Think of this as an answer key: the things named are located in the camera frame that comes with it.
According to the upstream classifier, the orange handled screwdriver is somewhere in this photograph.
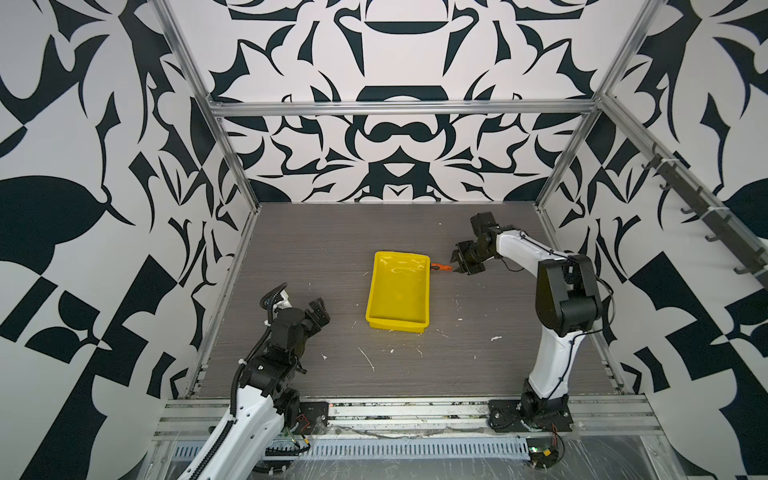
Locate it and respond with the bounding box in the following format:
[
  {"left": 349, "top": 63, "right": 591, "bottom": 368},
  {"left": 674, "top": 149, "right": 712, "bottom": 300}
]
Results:
[{"left": 430, "top": 263, "right": 454, "bottom": 272}]

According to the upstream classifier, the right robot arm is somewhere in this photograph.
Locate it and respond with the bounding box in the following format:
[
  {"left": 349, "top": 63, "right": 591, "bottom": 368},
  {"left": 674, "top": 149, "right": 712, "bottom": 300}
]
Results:
[{"left": 451, "top": 212, "right": 604, "bottom": 432}]

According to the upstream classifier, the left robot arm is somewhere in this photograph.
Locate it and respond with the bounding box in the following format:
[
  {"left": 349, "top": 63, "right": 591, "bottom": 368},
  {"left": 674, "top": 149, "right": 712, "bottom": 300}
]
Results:
[{"left": 180, "top": 290, "right": 330, "bottom": 479}]

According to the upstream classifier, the yellow plastic bin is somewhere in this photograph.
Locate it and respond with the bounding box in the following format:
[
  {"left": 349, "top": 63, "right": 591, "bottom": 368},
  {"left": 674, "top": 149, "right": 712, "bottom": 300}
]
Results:
[{"left": 365, "top": 251, "right": 431, "bottom": 334}]

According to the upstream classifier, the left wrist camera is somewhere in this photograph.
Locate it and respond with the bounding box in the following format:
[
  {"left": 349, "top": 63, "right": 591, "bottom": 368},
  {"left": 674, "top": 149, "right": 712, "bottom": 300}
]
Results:
[{"left": 259, "top": 282, "right": 287, "bottom": 312}]

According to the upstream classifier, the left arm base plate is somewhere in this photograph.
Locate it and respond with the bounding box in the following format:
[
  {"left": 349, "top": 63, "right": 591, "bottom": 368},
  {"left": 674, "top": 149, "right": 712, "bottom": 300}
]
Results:
[{"left": 284, "top": 401, "right": 329, "bottom": 435}]

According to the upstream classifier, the aluminium front rail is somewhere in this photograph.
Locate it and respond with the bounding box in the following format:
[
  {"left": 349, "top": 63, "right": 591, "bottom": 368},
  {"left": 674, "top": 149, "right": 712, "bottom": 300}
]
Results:
[{"left": 152, "top": 395, "right": 663, "bottom": 441}]

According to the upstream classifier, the white slotted cable duct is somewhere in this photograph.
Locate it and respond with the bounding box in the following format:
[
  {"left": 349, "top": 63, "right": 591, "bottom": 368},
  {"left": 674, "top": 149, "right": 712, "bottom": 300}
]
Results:
[{"left": 170, "top": 439, "right": 532, "bottom": 462}]

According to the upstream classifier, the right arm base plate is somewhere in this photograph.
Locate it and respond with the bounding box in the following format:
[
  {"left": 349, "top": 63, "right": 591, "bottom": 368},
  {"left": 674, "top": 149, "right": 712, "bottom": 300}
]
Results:
[{"left": 488, "top": 394, "right": 573, "bottom": 433}]

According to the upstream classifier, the black corrugated cable conduit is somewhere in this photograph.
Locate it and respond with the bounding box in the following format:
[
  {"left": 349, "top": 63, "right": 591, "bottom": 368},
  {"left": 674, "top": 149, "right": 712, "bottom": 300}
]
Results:
[{"left": 188, "top": 419, "right": 238, "bottom": 480}]

